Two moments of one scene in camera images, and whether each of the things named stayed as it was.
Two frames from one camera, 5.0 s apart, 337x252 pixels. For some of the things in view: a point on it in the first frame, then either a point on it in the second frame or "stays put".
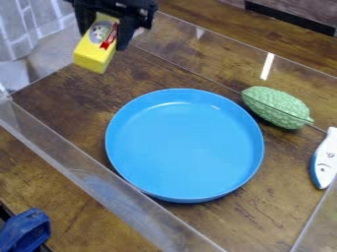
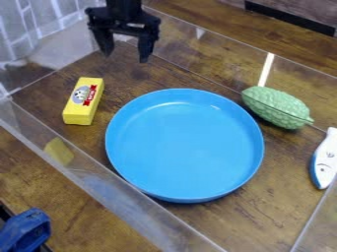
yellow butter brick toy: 98,45 → 83,101
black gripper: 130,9 → 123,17
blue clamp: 26,230 stays put
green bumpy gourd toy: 276,108 stays put
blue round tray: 185,145 stays put
